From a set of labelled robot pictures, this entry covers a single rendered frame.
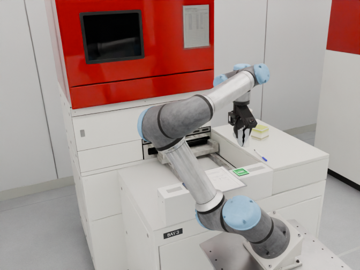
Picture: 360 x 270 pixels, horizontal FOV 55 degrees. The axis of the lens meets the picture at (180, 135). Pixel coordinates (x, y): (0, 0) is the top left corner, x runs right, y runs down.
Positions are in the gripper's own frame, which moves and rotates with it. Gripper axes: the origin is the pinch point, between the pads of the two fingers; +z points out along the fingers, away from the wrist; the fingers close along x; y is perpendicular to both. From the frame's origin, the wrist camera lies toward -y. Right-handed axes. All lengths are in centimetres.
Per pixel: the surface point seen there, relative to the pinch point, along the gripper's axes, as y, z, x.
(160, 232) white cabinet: -4, 31, 42
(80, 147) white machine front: 58, 11, 64
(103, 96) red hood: 54, -17, 50
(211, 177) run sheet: 2.7, 14.3, 14.2
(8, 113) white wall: 207, 28, 106
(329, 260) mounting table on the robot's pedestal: -49, 29, -7
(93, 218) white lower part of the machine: 59, 57, 63
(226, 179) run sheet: -2.0, 14.3, 9.4
